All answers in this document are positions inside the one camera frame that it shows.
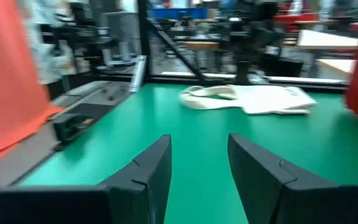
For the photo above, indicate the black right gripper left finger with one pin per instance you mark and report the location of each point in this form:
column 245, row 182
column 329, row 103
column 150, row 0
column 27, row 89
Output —
column 120, row 202

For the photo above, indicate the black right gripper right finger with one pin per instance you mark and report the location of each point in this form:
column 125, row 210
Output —
column 291, row 199

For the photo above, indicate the low red bin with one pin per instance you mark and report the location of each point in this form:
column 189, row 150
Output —
column 295, row 19

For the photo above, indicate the blue storage bin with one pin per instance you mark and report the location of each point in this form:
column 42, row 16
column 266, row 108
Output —
column 179, row 13

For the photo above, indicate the white canvas tote bag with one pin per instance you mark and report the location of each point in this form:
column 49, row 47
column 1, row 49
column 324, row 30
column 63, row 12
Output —
column 259, row 99

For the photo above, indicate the light wooden desk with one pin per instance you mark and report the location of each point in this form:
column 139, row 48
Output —
column 328, row 42

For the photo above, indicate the red fabric object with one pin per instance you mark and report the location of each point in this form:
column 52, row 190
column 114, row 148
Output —
column 8, row 77

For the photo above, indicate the silver metal bracket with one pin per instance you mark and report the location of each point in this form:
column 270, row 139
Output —
column 138, row 73

